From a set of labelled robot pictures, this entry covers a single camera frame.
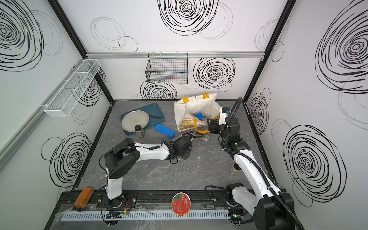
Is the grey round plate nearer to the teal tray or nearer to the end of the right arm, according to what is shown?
the teal tray

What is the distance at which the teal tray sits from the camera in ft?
3.41

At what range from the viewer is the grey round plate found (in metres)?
1.04
